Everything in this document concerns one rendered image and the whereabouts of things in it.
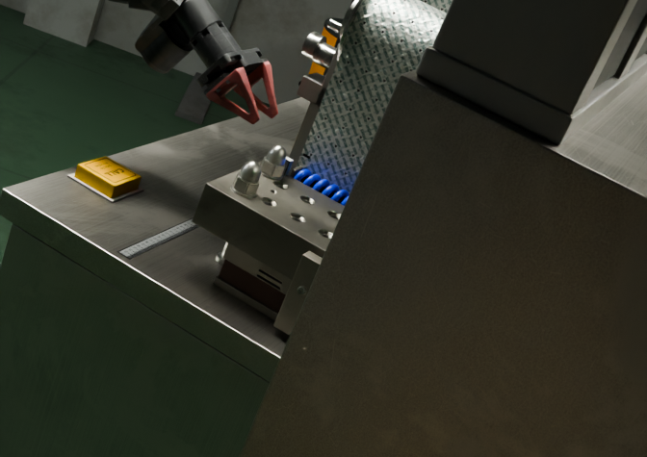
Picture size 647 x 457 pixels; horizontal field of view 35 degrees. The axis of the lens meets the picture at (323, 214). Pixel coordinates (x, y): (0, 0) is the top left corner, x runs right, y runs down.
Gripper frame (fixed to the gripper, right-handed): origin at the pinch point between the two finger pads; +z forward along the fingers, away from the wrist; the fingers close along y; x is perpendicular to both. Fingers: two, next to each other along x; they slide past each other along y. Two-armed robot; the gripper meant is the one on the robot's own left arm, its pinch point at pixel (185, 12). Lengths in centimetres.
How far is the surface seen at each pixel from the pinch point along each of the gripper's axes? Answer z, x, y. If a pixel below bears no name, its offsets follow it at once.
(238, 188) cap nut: 10, -16, -69
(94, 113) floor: 73, 84, 197
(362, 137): 10, -32, -56
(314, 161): 13, -25, -53
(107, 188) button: 12, 5, -56
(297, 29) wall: 71, 6, 286
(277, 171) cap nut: 12, -20, -60
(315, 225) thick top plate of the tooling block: 16, -25, -70
